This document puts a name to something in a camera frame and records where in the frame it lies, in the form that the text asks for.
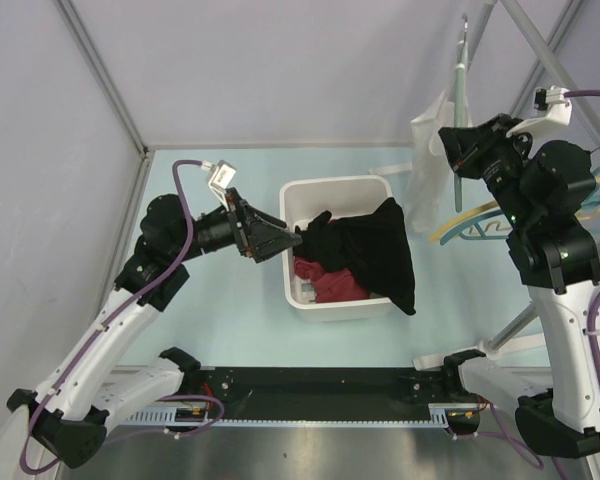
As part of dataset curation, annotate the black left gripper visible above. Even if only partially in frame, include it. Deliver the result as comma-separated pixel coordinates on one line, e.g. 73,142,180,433
172,187,300,262

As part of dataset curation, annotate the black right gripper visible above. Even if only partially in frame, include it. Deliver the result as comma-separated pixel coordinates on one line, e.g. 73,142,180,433
438,112,535,228

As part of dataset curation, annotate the pale green plastic hanger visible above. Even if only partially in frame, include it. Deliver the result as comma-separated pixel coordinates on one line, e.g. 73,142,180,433
453,14,469,213

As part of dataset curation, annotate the white tank top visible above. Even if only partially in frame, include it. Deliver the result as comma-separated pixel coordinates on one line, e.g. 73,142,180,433
404,91,472,235

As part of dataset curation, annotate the teal plastic hanger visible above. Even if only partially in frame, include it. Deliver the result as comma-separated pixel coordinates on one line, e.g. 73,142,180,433
438,147,600,249

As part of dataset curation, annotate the yellow plastic hanger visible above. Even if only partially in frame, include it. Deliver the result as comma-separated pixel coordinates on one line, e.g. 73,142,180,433
427,174,600,244

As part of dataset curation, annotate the red tank top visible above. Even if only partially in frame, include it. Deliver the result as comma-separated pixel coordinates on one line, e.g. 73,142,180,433
294,257,371,304

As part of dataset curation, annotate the black tank top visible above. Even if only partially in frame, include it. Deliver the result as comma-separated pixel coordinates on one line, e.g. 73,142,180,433
293,197,416,316

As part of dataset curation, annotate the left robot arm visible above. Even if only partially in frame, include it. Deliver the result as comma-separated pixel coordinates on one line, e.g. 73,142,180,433
7,188,301,469

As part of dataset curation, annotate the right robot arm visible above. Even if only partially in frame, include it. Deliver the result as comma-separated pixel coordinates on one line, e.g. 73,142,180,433
439,114,600,459

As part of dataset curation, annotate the white plastic basket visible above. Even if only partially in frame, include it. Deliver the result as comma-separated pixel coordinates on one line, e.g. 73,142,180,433
279,175,393,323

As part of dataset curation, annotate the metal clothes rack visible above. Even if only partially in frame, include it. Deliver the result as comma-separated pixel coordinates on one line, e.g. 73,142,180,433
370,1,600,370

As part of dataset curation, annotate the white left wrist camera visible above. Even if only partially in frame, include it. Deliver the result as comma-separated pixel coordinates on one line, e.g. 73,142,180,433
201,160,237,202

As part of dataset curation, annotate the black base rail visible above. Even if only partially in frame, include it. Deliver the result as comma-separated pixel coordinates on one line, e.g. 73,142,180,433
144,366,481,422

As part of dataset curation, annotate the white cable duct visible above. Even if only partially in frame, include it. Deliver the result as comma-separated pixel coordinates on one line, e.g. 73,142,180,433
122,401,480,428

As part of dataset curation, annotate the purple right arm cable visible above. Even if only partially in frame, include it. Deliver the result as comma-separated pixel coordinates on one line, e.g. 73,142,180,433
489,88,600,480

